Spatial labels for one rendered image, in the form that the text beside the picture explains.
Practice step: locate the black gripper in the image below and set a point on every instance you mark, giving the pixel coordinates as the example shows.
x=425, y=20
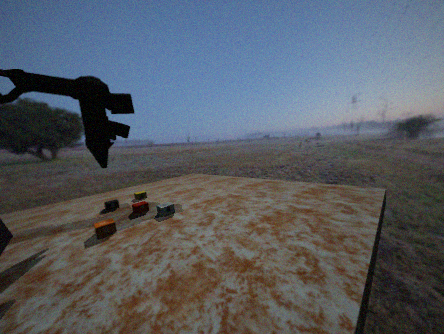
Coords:
x=97, y=137

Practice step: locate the red block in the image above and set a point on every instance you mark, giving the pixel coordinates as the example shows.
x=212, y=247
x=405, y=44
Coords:
x=140, y=207

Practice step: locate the yellow block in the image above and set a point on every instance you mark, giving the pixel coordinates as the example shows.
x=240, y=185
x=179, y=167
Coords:
x=140, y=195

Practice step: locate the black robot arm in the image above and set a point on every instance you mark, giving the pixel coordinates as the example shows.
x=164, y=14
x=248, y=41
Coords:
x=92, y=92

